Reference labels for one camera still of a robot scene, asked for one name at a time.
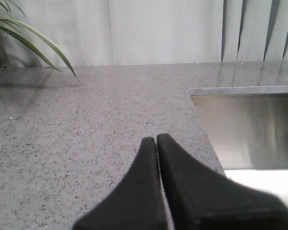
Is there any green potted plant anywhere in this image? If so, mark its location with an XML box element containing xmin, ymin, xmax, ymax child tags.
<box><xmin>0</xmin><ymin>0</ymin><xmax>79</xmax><ymax>80</ymax></box>

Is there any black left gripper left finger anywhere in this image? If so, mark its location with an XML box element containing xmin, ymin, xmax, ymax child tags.
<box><xmin>73</xmin><ymin>137</ymin><xmax>168</xmax><ymax>230</ymax></box>

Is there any white pleated curtain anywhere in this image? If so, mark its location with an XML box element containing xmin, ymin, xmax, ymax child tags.
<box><xmin>0</xmin><ymin>0</ymin><xmax>288</xmax><ymax>66</ymax></box>

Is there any stainless steel sink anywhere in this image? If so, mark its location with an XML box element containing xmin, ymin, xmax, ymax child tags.
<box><xmin>188</xmin><ymin>86</ymin><xmax>288</xmax><ymax>206</ymax></box>

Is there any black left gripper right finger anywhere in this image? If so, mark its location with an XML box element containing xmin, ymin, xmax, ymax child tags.
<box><xmin>157</xmin><ymin>134</ymin><xmax>288</xmax><ymax>230</ymax></box>

